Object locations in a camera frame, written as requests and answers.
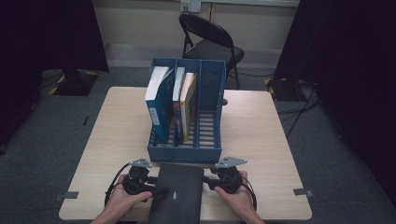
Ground blue plastic book rack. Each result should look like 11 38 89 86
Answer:
146 58 227 165

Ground black floor cables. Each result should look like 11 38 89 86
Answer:
276 82 321 139

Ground black curtain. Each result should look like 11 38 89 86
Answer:
274 0 396 197
0 0 110 147

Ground red illustrated book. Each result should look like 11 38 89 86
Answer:
172 66 187 145

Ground hand-held gripper black cable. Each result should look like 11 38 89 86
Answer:
241 175 258 211
104 161 132 206

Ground yellow book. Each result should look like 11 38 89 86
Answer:
179 72 199 142

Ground person's left hand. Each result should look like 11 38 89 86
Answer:
106 174 153 217

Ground black book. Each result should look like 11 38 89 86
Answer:
147 163 205 224

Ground person's right hand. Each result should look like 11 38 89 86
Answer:
214 171 256 217

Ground thick blue book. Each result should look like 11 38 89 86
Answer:
145 65 176 145

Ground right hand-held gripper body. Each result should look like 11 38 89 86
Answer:
211 156 248 194

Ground white wall socket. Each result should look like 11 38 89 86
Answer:
180 0 203 13

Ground left hand-held gripper black cable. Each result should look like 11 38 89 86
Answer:
104 161 132 206

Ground grey tape strip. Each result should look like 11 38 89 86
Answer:
292 188 315 198
54 190 79 202

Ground right hand-held gripper black cable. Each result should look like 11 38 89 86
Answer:
241 175 258 211

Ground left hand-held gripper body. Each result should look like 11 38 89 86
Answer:
121 158 158 196

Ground black folding chair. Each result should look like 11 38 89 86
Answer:
178 12 246 91

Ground black stand base striped tape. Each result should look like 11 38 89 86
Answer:
40 68 101 97
264 76 300 102

